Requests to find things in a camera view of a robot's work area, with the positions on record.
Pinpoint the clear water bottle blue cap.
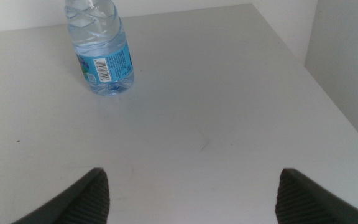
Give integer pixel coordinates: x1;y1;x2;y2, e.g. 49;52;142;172
64;0;135;96

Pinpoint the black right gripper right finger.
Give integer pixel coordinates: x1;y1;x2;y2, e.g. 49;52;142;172
274;167;358;224

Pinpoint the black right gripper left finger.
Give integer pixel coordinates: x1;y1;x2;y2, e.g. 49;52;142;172
11;167;111;224

